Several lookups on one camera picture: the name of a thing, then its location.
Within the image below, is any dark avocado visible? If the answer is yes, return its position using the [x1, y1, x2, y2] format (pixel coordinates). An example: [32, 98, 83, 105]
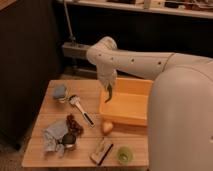
[62, 134, 76, 148]

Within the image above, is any yellow potato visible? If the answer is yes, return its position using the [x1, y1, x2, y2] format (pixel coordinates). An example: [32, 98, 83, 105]
[101, 121, 114, 135]

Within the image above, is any long grey case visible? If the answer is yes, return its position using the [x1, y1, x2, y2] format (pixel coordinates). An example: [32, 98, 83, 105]
[62, 42, 89, 59]

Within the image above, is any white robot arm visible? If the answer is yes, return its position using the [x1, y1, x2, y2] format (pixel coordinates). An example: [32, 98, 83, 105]
[86, 37, 213, 171]

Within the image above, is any yellow plastic bin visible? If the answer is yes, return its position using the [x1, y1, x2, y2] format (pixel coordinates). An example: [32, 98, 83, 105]
[99, 78, 153, 126]

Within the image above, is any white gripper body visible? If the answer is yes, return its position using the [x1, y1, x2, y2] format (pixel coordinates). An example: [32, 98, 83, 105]
[97, 67, 117, 89]

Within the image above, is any grey crumpled cloth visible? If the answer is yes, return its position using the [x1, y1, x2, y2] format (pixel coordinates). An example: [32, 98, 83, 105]
[43, 120, 68, 158]

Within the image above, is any wooden block brush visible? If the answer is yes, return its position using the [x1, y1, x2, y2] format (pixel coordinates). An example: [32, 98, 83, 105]
[90, 138, 113, 166]

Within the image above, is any metal pole stand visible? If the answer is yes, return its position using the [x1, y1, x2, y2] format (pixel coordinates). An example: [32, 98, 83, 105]
[63, 0, 76, 45]

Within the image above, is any brown grape bunch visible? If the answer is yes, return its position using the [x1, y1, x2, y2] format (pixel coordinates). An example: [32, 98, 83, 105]
[66, 114, 84, 136]

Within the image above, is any green cup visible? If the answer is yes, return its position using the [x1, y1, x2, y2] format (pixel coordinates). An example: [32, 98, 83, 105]
[116, 146, 133, 165]

